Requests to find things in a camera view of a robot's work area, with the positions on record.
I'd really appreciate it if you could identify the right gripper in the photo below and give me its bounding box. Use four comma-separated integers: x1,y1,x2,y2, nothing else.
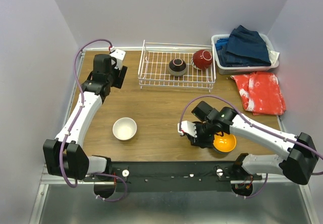
190,120,216,148

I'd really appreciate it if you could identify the orange bowl blue outside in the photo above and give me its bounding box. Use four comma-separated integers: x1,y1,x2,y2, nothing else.
213,133,237,153

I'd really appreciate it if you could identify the white wire dish rack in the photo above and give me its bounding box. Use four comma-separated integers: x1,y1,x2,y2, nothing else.
138,40,216,91

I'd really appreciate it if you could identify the brown glossy bowl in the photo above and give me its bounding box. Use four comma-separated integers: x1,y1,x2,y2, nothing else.
167,58,188,77

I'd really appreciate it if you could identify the white bowl red outside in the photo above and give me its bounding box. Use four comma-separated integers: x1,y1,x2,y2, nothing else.
191,49,212,70

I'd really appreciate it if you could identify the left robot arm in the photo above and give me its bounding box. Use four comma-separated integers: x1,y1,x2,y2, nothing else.
43,49,127,181

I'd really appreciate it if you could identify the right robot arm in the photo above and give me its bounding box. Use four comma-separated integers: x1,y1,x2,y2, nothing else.
178,101,318,185

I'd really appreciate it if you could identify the white plastic basket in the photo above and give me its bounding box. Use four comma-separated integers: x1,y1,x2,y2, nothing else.
210,33,280,75

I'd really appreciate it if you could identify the red white cloth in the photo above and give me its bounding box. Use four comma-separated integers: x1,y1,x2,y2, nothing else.
231,72,286,116

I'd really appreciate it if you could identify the dark blue cloth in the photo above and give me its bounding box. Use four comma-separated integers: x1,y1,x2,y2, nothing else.
215,25,271,67

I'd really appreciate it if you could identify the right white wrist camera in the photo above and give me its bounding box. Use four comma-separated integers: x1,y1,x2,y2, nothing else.
177,121,197,138

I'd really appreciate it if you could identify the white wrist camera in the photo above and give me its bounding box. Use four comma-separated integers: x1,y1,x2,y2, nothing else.
110,47,126,70
177,121,197,138

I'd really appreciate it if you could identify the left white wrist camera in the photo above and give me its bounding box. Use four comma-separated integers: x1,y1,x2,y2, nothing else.
110,47,126,70

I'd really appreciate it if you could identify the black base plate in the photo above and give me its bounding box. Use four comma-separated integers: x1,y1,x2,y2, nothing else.
83,160,263,193

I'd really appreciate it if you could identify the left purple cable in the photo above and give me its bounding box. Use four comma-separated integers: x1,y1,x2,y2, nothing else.
59,38,128,202

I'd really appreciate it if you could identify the aluminium frame rail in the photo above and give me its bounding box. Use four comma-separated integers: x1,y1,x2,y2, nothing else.
30,173,322,223

